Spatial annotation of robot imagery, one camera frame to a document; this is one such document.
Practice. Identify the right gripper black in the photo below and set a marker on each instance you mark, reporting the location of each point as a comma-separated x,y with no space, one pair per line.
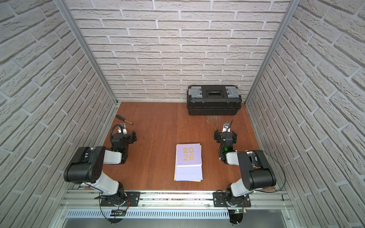
218,136

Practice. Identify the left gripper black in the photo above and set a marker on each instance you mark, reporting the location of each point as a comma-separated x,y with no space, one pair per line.
132,137

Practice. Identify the purple calendar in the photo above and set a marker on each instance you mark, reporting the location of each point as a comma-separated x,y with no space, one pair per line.
188,162

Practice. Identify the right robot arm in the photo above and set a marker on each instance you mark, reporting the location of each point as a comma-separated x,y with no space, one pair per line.
255,170

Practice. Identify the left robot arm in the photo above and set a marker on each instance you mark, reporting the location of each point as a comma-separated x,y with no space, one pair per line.
86,168

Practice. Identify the black plastic toolbox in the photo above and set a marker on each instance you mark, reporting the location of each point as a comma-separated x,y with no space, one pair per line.
213,100

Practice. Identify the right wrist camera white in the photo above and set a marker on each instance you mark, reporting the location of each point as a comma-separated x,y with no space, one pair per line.
226,127

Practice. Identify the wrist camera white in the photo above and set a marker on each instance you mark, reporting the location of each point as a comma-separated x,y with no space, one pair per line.
122,129
226,127

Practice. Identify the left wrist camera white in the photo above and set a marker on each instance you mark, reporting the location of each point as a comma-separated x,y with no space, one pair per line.
122,129

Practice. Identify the black handled screwdriver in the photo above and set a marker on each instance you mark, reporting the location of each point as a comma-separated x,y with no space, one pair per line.
123,119

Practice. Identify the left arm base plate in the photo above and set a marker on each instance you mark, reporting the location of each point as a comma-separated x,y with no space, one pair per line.
131,198

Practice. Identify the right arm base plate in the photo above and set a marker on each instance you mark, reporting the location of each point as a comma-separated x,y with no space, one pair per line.
223,199

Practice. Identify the aluminium mounting rail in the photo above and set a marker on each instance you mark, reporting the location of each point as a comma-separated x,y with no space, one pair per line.
154,199

